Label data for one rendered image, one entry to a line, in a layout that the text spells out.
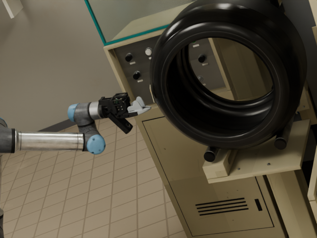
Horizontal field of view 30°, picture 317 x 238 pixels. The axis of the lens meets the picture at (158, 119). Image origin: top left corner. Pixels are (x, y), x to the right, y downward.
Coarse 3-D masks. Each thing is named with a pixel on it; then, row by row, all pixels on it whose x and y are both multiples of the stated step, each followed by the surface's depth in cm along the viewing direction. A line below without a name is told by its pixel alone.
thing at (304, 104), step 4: (304, 88) 238; (304, 92) 238; (256, 96) 248; (260, 96) 246; (304, 96) 238; (240, 100) 250; (244, 100) 249; (248, 100) 247; (300, 100) 240; (304, 100) 239; (308, 100) 240; (300, 104) 241; (304, 104) 240; (308, 104) 240; (300, 108) 241; (304, 108) 241; (308, 108) 240
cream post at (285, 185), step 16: (224, 48) 242; (240, 48) 240; (240, 64) 243; (256, 64) 241; (240, 80) 247; (256, 80) 244; (240, 96) 250; (272, 176) 264; (288, 176) 261; (288, 192) 265; (304, 192) 268; (288, 208) 270; (304, 208) 267; (288, 224) 274; (304, 224) 271
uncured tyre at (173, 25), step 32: (224, 0) 206; (256, 0) 209; (192, 32) 202; (224, 32) 198; (256, 32) 196; (288, 32) 204; (160, 64) 212; (288, 64) 198; (160, 96) 218; (192, 96) 243; (288, 96) 202; (192, 128) 220; (224, 128) 236; (256, 128) 211
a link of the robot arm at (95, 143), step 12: (0, 132) 224; (12, 132) 225; (24, 132) 228; (36, 132) 230; (48, 132) 232; (60, 132) 234; (96, 132) 240; (0, 144) 224; (12, 144) 224; (24, 144) 227; (36, 144) 228; (48, 144) 229; (60, 144) 231; (72, 144) 232; (84, 144) 234; (96, 144) 233
